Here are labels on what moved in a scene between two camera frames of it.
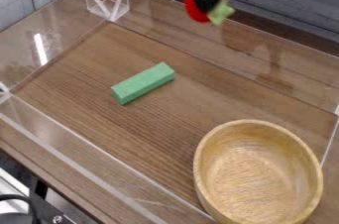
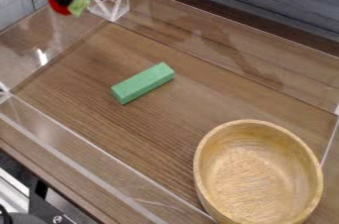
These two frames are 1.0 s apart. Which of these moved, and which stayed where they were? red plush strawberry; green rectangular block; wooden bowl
Moved: red plush strawberry
Stayed: wooden bowl; green rectangular block
